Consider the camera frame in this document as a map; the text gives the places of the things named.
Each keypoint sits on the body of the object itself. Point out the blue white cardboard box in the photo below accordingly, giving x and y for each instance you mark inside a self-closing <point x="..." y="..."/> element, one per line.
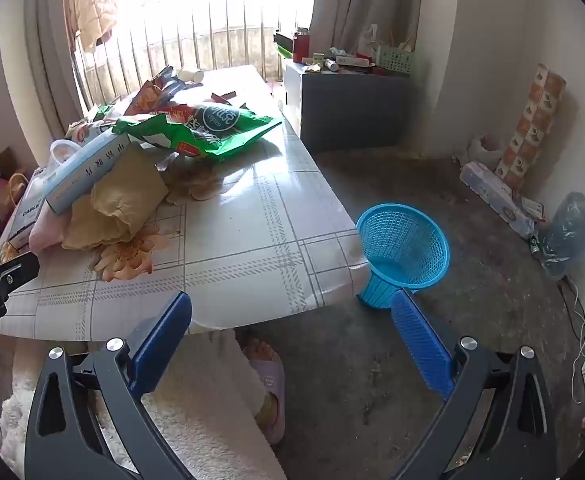
<point x="85" y="172"/>

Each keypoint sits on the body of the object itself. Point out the white paper cup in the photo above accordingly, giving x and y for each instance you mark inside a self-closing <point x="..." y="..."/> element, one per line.
<point x="191" y="74"/>

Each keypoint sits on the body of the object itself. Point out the blue plastic mesh basket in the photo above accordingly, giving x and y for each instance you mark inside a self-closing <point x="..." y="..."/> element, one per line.
<point x="402" y="240"/>

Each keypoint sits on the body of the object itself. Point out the grey cabinet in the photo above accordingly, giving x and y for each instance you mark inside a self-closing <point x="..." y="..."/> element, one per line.
<point x="352" y="110"/>

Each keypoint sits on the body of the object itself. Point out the pink cloth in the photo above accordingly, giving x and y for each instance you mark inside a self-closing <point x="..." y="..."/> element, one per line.
<point x="47" y="232"/>

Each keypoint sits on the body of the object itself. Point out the floral plastic tablecloth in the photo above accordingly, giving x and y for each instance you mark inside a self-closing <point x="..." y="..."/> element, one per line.
<point x="247" y="220"/>

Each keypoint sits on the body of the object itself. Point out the white printed cardboard box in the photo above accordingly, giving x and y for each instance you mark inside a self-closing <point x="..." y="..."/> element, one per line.
<point x="27" y="210"/>

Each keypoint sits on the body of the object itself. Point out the translucent white plastic bag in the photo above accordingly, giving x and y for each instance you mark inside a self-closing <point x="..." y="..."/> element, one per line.
<point x="375" y="40"/>

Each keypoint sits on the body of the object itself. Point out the brown cardboard box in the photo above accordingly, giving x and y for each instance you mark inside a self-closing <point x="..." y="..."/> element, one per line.
<point x="3" y="162"/>

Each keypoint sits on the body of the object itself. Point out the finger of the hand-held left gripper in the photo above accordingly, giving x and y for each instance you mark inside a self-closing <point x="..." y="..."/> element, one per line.
<point x="15" y="270"/>

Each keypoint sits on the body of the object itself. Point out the orange purple snack bag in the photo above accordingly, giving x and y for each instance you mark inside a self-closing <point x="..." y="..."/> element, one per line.
<point x="147" y="95"/>

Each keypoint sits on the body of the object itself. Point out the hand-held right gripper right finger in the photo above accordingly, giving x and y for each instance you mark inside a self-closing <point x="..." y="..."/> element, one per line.
<point x="420" y="340"/>

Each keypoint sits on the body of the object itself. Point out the metal window railing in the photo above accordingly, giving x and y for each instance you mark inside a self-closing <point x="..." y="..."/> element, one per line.
<point x="211" y="45"/>

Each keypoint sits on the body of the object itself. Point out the green and black object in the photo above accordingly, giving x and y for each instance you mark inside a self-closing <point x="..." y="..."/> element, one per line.
<point x="283" y="45"/>

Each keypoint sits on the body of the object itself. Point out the green plastic storage basket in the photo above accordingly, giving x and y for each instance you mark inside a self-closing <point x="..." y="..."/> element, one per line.
<point x="396" y="59"/>

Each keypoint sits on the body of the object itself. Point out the patterned paper roll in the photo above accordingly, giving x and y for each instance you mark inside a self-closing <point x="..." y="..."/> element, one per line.
<point x="532" y="125"/>

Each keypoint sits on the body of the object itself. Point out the beige quilted hanging jacket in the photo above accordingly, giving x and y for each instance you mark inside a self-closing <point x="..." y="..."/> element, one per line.
<point x="90" y="5"/>

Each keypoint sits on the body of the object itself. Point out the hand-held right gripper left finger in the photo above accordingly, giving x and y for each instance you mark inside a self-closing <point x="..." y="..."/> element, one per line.
<point x="165" y="340"/>

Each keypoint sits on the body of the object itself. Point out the red bottle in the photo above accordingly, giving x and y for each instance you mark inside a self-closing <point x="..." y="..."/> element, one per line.
<point x="301" y="47"/>

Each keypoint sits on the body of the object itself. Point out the brown paper bag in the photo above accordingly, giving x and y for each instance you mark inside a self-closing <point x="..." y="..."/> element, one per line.
<point x="122" y="195"/>

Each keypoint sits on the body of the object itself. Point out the small green bottle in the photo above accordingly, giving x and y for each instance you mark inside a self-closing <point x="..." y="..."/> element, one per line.
<point x="535" y="245"/>

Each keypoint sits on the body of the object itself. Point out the green snack bag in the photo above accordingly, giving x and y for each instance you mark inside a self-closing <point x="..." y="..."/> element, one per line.
<point x="222" y="132"/>

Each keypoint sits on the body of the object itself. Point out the red white snack bag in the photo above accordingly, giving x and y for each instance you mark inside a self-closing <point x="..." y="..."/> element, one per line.
<point x="182" y="111"/>

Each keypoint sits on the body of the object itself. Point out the dark small wrapper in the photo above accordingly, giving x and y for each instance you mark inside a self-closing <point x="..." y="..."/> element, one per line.
<point x="224" y="95"/>

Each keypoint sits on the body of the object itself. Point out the person's foot in pink slipper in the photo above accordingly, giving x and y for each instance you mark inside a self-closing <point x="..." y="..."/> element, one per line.
<point x="267" y="380"/>

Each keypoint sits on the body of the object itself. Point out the long white plastic package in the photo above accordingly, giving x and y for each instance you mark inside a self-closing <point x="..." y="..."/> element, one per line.
<point x="497" y="195"/>

